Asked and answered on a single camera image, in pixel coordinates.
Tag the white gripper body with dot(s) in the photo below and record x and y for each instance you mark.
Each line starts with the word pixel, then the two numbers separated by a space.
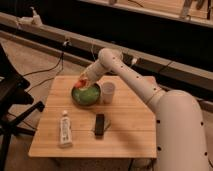
pixel 89 75

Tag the red orange pepper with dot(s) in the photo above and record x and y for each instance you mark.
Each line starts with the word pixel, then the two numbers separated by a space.
pixel 80 84

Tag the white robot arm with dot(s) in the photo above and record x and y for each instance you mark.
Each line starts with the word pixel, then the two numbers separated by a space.
pixel 180 132

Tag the green ceramic bowl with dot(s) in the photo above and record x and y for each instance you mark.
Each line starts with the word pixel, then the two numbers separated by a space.
pixel 86 96

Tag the white tube with cap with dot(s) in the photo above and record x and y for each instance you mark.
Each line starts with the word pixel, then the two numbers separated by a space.
pixel 65 130

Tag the wooden table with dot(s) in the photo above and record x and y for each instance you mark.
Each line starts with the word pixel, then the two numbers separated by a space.
pixel 124 128

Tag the white object on ledge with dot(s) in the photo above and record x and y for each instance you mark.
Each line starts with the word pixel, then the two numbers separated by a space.
pixel 35 19

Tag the black office chair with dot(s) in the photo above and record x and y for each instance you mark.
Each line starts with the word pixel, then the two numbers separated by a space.
pixel 12 91

